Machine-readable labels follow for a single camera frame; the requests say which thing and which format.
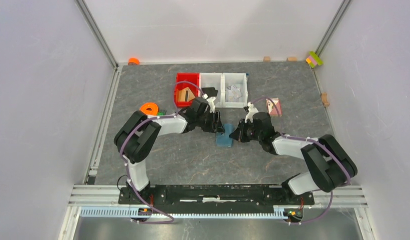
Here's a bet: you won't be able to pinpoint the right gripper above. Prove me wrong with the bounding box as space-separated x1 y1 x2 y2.
229 118 263 143

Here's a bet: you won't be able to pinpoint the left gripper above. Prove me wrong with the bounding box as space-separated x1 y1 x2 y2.
196 110 225 134

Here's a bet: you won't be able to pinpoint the blue card holder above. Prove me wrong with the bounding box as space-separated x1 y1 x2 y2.
215 123 234 148

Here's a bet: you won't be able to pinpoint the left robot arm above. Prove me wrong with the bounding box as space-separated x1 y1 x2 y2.
113 97 225 204

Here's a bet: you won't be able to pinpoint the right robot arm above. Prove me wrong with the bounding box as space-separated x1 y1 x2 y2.
229 112 358 204

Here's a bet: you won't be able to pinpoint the playing card box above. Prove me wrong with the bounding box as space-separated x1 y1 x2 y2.
266 98 282 117

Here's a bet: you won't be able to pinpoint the gold cards in red bin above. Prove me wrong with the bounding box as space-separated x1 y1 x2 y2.
176 87 196 102

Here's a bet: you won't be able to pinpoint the black card in bin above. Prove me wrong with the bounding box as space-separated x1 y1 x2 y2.
201 87 218 99

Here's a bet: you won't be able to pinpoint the silver VIP cards in bin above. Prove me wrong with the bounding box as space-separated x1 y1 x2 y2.
225 84 243 102

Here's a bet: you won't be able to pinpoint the red plastic bin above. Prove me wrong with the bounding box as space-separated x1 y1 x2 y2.
173 72 201 108

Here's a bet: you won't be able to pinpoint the white middle plastic bin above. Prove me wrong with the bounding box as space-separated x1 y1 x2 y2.
200 72 224 108

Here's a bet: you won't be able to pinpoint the white plastic bin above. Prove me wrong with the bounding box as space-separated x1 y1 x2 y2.
221 72 248 109
200 72 224 108

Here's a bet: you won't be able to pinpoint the orange plastic loop toy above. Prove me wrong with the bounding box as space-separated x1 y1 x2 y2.
139 102 159 116

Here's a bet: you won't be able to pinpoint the white right plastic bin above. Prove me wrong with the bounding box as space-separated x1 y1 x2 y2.
221 72 248 109

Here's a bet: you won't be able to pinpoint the wooden arch block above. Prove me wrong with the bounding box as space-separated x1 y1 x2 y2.
321 92 330 108

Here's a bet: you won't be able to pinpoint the orange tape roll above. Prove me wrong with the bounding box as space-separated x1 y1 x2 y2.
127 57 140 66

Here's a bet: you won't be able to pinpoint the colourful brick stack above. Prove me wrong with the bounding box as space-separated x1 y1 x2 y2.
305 51 324 69

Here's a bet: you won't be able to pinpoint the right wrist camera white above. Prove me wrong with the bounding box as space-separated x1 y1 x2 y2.
243 102 259 123

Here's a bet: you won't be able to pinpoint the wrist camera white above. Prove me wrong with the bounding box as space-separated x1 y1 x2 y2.
202 94 216 113
243 102 259 123

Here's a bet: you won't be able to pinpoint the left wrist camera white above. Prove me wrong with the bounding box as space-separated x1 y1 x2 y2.
202 94 216 113

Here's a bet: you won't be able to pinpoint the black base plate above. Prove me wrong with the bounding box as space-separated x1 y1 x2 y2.
118 184 315 215

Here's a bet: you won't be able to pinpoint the blue toothed rail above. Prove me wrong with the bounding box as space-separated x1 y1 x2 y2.
80 206 287 220

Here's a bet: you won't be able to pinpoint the aluminium frame post right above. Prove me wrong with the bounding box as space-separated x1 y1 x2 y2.
315 0 353 56

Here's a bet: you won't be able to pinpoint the aluminium frame post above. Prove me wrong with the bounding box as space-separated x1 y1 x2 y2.
315 0 353 56
75 0 119 70

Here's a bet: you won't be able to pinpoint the aluminium frame post left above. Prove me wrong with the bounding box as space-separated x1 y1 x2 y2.
75 0 119 70

